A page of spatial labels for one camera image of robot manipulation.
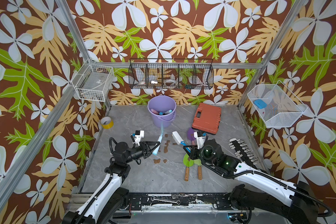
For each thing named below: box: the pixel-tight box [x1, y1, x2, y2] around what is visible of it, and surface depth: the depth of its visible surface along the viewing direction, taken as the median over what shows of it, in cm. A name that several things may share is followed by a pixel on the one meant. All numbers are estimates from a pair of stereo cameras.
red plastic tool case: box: [191, 103, 222, 135], surface depth 107 cm
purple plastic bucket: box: [147, 95, 177, 128], surface depth 102 cm
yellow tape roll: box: [100, 116, 114, 130], surface depth 110 cm
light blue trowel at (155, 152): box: [152, 120, 164, 156], surface depth 71 cm
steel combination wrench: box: [150, 196, 182, 205], surface depth 76 cm
